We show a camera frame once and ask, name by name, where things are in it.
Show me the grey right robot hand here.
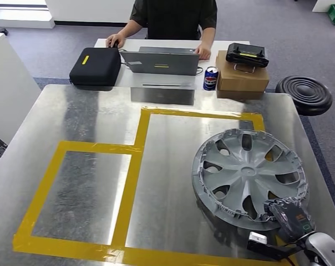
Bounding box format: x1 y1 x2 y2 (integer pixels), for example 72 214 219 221
263 197 316 244

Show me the grey plastic wheel hubcap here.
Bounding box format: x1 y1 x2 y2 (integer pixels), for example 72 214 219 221
191 128 309 233

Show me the steel workbench table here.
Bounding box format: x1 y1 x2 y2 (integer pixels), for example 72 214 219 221
0 83 335 266

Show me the black round stool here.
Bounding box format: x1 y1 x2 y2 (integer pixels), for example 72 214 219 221
274 75 333 117

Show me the brown cardboard box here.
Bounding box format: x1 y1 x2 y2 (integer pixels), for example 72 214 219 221
215 50 270 100

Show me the black handheld controller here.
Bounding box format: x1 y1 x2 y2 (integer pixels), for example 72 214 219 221
225 42 270 69

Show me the blue soda can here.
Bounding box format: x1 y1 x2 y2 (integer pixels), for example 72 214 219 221
203 66 220 92

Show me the white office desk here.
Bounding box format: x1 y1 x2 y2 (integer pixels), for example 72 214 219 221
94 38 251 91

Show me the person's left hand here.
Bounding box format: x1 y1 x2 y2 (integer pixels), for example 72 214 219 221
194 42 212 62

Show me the person's hand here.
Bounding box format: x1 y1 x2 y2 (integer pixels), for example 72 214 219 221
106 33 126 49
194 42 212 62

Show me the grey laptop computer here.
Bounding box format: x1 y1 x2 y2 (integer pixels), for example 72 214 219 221
119 46 200 76

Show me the person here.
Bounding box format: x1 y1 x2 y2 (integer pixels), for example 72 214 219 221
106 0 219 62

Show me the person's right hand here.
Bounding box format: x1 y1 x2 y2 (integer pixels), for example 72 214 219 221
106 33 126 49

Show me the black zip carry case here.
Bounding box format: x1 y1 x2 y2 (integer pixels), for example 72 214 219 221
69 47 122 88

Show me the white low platform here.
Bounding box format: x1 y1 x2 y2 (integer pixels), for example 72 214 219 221
0 0 56 29

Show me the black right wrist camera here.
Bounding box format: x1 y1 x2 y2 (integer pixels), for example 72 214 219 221
246 231 302 262

